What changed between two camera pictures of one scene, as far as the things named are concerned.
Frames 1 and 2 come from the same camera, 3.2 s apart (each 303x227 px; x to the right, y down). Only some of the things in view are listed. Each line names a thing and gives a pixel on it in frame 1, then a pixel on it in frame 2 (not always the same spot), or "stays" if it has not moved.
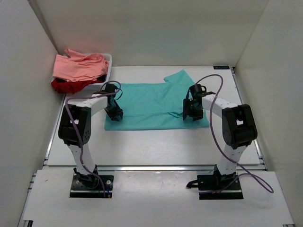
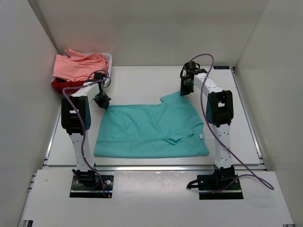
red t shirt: [62, 85] stays
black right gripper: [186, 112] -> [184, 91]
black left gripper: [119, 112] -> [104, 104]
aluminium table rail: [155, 168] stays
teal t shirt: [155, 105] -> [172, 129]
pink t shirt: [77, 67] stays
